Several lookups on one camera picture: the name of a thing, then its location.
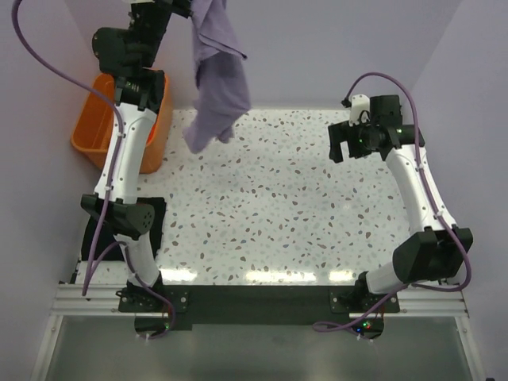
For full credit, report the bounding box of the orange plastic basket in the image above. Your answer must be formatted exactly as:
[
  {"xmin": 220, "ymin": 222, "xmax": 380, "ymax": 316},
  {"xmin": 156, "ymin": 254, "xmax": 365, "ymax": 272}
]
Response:
[{"xmin": 70, "ymin": 72, "xmax": 172, "ymax": 175}]

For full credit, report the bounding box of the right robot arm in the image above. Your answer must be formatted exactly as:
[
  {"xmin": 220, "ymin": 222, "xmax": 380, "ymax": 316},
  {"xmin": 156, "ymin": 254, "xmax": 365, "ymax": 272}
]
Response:
[{"xmin": 328, "ymin": 94, "xmax": 473, "ymax": 313}]

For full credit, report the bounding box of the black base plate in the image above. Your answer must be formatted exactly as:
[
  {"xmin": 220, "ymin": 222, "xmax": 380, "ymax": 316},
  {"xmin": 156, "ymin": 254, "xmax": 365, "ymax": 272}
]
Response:
[{"xmin": 116, "ymin": 285, "xmax": 400, "ymax": 334}]

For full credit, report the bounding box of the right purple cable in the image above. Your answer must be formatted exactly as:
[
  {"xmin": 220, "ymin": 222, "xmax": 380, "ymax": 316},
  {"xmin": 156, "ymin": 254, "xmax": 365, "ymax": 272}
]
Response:
[{"xmin": 312, "ymin": 71, "xmax": 473, "ymax": 333}]

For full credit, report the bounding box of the purple cable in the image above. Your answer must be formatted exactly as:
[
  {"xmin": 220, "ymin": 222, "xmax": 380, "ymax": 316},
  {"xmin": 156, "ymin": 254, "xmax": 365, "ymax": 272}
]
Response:
[
  {"xmin": 13, "ymin": 0, "xmax": 175, "ymax": 341},
  {"xmin": 312, "ymin": 71, "xmax": 473, "ymax": 333}
]

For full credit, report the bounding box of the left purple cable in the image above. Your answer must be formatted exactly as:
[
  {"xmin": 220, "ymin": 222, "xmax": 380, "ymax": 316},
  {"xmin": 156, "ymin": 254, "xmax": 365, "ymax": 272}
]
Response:
[{"xmin": 13, "ymin": 0, "xmax": 175, "ymax": 341}]

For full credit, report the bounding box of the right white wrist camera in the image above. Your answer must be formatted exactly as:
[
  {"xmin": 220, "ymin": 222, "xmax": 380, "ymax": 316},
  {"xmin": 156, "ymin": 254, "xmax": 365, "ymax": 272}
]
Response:
[{"xmin": 341, "ymin": 94, "xmax": 370, "ymax": 126}]

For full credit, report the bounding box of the aluminium rail frame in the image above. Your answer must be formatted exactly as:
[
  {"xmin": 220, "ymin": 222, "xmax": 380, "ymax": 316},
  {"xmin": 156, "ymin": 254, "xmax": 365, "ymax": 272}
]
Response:
[{"xmin": 32, "ymin": 271, "xmax": 486, "ymax": 380}]

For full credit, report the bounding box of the folded black t shirt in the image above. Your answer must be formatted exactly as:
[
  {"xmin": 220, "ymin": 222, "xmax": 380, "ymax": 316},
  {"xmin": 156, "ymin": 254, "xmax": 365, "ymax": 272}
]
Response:
[{"xmin": 81, "ymin": 194, "xmax": 167, "ymax": 261}]

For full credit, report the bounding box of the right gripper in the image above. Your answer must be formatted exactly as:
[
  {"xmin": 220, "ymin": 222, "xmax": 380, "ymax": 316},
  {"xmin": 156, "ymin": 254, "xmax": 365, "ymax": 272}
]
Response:
[{"xmin": 329, "ymin": 117, "xmax": 379, "ymax": 164}]

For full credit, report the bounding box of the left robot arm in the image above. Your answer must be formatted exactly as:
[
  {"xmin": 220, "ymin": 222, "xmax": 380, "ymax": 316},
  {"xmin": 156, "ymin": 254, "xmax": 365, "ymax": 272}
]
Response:
[{"xmin": 81, "ymin": 1, "xmax": 191, "ymax": 313}]

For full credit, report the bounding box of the purple t shirt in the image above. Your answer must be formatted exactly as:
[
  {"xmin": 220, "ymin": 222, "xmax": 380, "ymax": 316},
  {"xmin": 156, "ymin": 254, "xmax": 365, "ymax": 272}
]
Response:
[{"xmin": 183, "ymin": 1, "xmax": 251, "ymax": 154}]

